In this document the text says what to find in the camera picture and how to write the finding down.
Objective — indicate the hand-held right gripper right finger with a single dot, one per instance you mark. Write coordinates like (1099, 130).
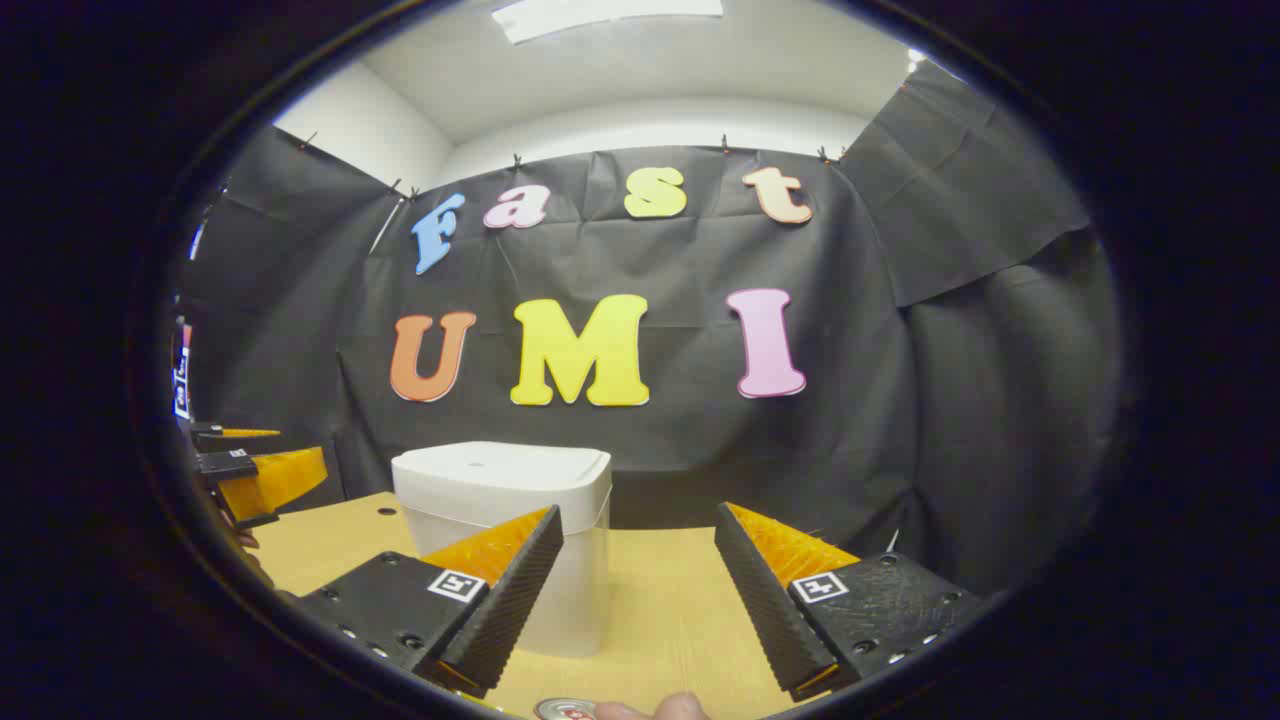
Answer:
(765, 610)

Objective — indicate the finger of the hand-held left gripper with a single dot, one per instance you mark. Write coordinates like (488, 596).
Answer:
(240, 434)
(275, 480)

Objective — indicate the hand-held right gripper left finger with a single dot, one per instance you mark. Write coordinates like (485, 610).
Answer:
(510, 600)

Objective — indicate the white desktop garbage bin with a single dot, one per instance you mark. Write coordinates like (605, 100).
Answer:
(500, 480)

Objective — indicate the red pop can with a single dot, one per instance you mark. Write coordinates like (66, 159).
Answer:
(565, 710)

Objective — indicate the wooden desktop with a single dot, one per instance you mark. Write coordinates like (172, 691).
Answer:
(660, 600)

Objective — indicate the computer monitor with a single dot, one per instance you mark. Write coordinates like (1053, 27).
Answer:
(182, 375)

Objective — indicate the long ceiling light panel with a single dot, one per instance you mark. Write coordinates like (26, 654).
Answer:
(600, 15)

